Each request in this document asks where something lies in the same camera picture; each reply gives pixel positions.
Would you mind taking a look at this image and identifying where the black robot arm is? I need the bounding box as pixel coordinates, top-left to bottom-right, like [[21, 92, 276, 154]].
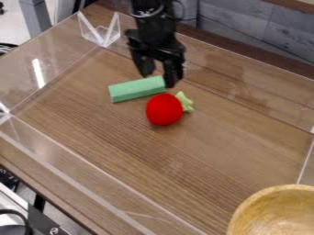
[[125, 0, 187, 88]]

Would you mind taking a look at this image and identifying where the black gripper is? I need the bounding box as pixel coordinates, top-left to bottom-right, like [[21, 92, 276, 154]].
[[125, 13, 185, 88]]

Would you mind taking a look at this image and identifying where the green foam block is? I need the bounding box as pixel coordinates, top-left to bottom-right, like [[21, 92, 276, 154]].
[[108, 75, 167, 103]]

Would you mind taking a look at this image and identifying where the grey post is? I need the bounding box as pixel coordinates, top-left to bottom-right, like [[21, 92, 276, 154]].
[[18, 0, 52, 38]]

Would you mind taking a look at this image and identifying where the clear acrylic tray enclosure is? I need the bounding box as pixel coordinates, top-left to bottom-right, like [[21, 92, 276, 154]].
[[0, 10, 314, 235]]

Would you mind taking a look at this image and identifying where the wooden bowl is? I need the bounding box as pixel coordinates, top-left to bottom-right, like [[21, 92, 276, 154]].
[[226, 185, 314, 235]]

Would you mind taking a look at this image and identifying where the black cable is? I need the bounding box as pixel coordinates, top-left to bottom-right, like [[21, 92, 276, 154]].
[[0, 208, 34, 235]]

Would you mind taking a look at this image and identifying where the red plush strawberry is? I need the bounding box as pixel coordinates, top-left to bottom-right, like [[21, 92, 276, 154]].
[[145, 92, 193, 126]]

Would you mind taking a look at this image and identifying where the black metal bracket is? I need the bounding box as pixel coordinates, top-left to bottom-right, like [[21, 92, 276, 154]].
[[26, 206, 69, 235]]

